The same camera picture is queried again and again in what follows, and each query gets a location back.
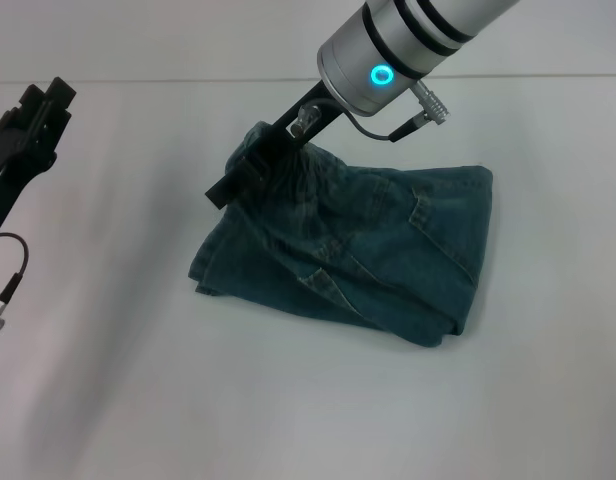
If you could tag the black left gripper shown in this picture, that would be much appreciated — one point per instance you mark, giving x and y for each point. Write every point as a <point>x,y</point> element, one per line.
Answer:
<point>15,160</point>

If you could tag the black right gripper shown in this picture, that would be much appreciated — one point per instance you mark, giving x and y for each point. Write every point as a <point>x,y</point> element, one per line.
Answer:
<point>278,145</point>

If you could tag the blue denim shorts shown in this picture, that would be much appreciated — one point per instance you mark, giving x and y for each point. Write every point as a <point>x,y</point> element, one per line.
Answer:
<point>388,240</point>

